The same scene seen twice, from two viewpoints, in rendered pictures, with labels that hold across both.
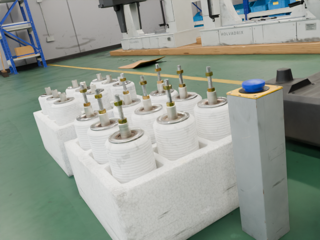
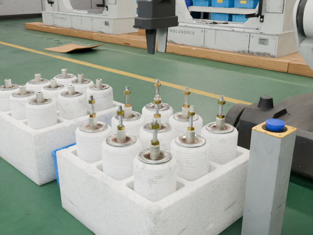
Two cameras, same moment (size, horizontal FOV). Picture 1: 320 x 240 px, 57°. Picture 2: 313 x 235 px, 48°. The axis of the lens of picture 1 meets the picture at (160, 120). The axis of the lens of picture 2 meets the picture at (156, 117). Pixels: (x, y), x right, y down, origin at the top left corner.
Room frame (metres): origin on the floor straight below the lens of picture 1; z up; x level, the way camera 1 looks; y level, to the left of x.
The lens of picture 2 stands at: (-0.10, 0.26, 0.60)
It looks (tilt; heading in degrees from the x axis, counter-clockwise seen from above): 21 degrees down; 344
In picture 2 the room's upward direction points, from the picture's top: straight up
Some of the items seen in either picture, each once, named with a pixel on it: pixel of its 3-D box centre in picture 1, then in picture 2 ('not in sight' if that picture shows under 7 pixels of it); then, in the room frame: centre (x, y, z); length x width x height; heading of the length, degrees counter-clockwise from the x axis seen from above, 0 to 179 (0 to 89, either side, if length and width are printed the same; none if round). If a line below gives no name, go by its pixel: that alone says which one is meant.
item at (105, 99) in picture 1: (100, 114); (73, 118); (1.11, 0.22, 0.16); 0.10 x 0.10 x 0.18
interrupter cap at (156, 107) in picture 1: (148, 109); (157, 127); (0.73, 0.02, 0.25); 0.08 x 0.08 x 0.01
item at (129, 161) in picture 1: (135, 174); (154, 192); (0.57, 0.07, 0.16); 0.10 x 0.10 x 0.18
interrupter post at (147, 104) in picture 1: (147, 105); (157, 122); (0.73, 0.02, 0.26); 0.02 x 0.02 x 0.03
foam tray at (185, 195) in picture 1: (159, 165); (156, 181); (0.73, 0.03, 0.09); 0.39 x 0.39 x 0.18; 28
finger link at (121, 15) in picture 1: (120, 19); (150, 40); (0.72, 0.05, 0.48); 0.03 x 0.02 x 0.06; 30
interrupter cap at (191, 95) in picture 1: (184, 97); (186, 116); (0.79, -0.08, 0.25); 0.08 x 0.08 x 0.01
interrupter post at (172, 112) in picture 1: (172, 112); (190, 135); (0.63, -0.03, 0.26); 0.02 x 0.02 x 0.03
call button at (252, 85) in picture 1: (253, 86); (275, 125); (0.51, -0.18, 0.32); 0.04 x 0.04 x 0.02
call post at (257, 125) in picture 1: (260, 166); (266, 191); (0.51, -0.18, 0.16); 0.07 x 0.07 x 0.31; 28
